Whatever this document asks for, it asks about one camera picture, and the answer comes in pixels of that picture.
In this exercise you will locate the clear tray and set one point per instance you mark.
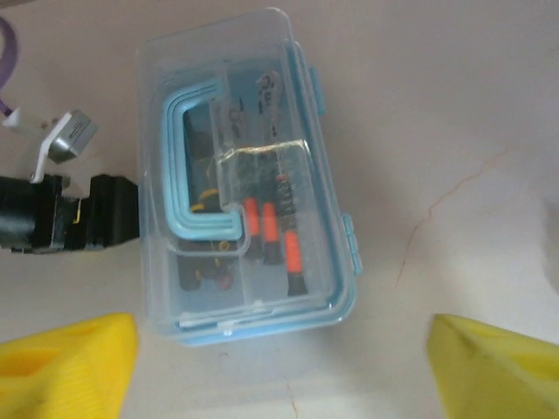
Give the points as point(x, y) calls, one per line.
point(262, 283)

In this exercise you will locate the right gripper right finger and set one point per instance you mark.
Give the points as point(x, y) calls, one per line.
point(502, 379)

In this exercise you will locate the yellow needle nose pliers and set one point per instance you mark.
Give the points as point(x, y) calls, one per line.
point(209, 195)

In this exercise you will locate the black yellow bit set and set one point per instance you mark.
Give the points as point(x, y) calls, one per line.
point(209, 275)

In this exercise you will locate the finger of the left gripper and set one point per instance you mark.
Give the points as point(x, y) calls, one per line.
point(115, 227)
point(115, 194)

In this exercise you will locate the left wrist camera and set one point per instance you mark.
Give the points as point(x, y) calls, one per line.
point(72, 135)

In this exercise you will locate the clear tool box lid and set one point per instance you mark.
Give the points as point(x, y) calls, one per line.
point(172, 174)

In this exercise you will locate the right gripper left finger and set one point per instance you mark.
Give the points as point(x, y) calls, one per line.
point(57, 375)

